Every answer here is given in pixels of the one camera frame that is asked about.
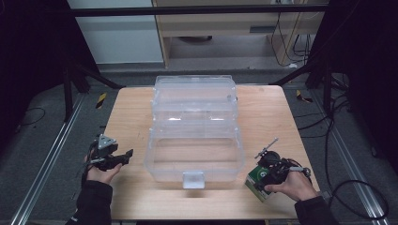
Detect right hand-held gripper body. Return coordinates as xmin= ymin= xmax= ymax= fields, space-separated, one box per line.
xmin=253 ymin=137 xmax=312 ymax=186

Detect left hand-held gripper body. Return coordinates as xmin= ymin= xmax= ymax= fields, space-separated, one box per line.
xmin=88 ymin=134 xmax=119 ymax=172

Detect green cardboard box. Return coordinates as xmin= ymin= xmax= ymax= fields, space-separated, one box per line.
xmin=244 ymin=165 xmax=273 ymax=203

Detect clear plastic storage box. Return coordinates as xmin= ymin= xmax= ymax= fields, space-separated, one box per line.
xmin=144 ymin=74 xmax=246 ymax=190

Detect person's left hand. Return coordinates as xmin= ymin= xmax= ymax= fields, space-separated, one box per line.
xmin=85 ymin=163 xmax=123 ymax=186

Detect person's right hand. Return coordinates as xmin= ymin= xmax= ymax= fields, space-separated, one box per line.
xmin=264 ymin=172 xmax=320 ymax=202

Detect yellow black striped tape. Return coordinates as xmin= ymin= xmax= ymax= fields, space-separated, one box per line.
xmin=95 ymin=92 xmax=108 ymax=110
xmin=295 ymin=89 xmax=314 ymax=104

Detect black metal stand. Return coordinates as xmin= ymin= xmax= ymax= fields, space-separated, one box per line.
xmin=60 ymin=59 xmax=126 ymax=123
xmin=268 ymin=55 xmax=334 ymax=116

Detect white cabinet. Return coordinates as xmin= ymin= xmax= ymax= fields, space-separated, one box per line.
xmin=67 ymin=0 xmax=165 ymax=65

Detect black curtain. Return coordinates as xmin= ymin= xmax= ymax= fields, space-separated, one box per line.
xmin=0 ymin=0 xmax=98 ymax=151
xmin=308 ymin=0 xmax=398 ymax=173

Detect light wooden desk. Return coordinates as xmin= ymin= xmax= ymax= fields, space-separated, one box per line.
xmin=152 ymin=0 xmax=325 ymax=68

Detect black horizontal bar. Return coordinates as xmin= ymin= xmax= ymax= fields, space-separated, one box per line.
xmin=69 ymin=4 xmax=328 ymax=18

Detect black floor cables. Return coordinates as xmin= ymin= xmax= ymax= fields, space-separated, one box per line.
xmin=295 ymin=73 xmax=351 ymax=142

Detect aluminium floor rail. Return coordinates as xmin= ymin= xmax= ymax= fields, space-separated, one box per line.
xmin=10 ymin=93 xmax=85 ymax=225
xmin=313 ymin=90 xmax=392 ymax=225

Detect thin black floor cable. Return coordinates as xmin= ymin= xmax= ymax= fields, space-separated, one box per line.
xmin=18 ymin=107 xmax=47 ymax=128

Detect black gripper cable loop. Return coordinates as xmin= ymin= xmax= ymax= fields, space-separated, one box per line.
xmin=289 ymin=157 xmax=390 ymax=220

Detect black cables under desk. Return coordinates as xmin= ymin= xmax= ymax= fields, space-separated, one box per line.
xmin=270 ymin=12 xmax=314 ymax=68

